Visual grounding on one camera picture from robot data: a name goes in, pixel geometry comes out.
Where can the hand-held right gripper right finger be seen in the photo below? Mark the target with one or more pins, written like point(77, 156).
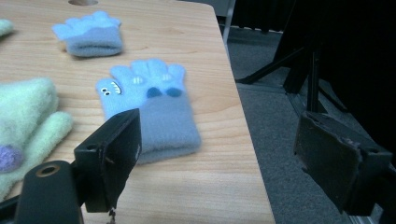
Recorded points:
point(336, 161)

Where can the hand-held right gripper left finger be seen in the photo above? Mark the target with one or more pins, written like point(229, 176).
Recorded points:
point(109, 161)

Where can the blue glove with face print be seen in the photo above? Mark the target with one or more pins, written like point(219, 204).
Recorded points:
point(168, 121)

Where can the green fuzzy glove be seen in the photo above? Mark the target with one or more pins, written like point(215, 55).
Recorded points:
point(4, 27)
point(28, 109)

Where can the plain blue glove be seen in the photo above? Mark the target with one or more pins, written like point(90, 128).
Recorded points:
point(93, 42)

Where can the black tripod stand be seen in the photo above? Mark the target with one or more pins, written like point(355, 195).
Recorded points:
point(313, 81)

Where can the white metal desk frame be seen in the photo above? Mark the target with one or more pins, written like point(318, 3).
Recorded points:
point(229, 15)

